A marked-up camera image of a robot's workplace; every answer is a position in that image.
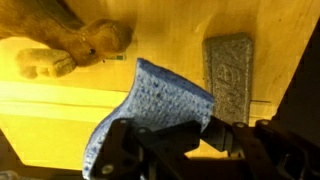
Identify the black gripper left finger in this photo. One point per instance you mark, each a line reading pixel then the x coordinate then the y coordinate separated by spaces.
pixel 130 151

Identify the brown plush animal toy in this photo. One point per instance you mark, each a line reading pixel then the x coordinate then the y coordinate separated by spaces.
pixel 69 42

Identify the blue sponge cloth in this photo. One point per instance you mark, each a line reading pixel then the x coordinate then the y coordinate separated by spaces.
pixel 158 98

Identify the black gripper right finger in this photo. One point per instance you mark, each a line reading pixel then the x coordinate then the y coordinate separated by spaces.
pixel 267 147

